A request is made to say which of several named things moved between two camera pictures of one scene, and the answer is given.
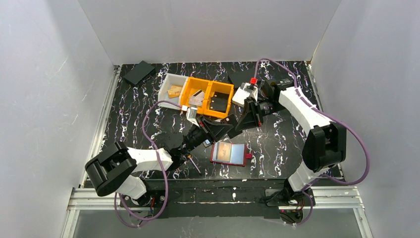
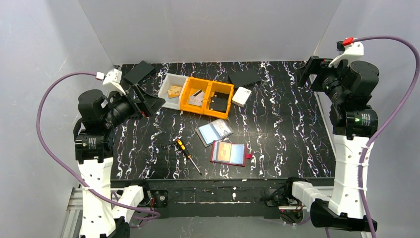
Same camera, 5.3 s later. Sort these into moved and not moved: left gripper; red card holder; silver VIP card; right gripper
Moved: left gripper; right gripper
Not moved: red card holder; silver VIP card
